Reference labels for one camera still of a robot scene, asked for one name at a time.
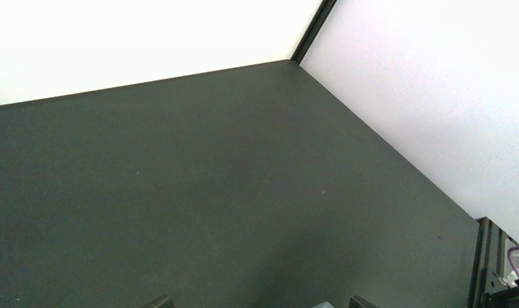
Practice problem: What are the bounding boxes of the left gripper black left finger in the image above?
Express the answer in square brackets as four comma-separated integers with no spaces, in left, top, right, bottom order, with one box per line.
[140,295,174,308]

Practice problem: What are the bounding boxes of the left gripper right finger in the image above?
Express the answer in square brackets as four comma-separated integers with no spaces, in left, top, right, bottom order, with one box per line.
[348,295,379,308]

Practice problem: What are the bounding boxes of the blue-grey glasses case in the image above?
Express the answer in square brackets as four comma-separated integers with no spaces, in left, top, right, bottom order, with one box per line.
[312,302,334,308]

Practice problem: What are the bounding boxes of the right black frame post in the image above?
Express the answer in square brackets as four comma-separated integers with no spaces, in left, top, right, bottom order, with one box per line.
[290,0,337,64]

